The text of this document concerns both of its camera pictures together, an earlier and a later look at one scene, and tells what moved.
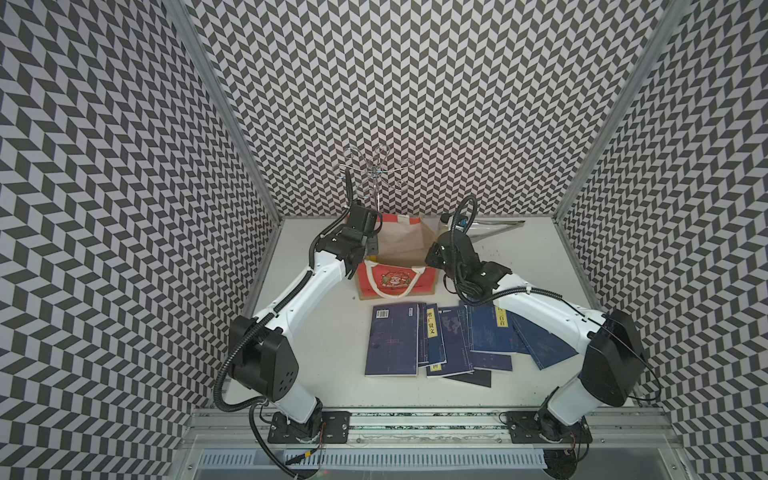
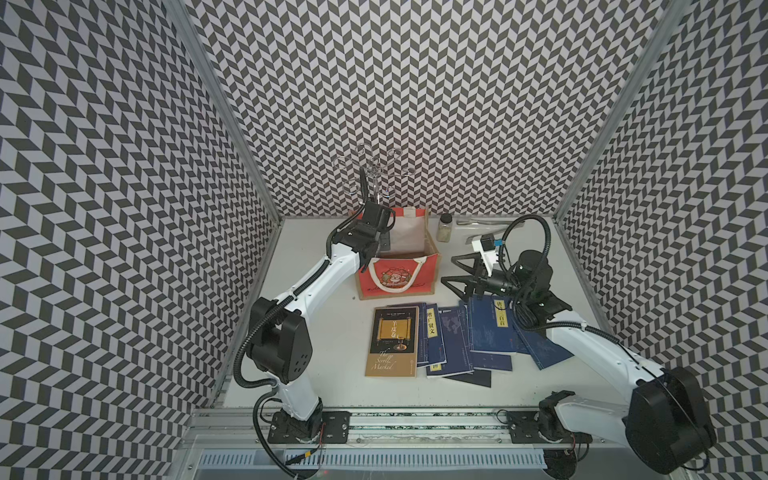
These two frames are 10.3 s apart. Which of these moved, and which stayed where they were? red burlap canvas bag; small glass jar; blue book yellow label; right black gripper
Moved: right black gripper
Stayed: small glass jar; red burlap canvas bag; blue book yellow label
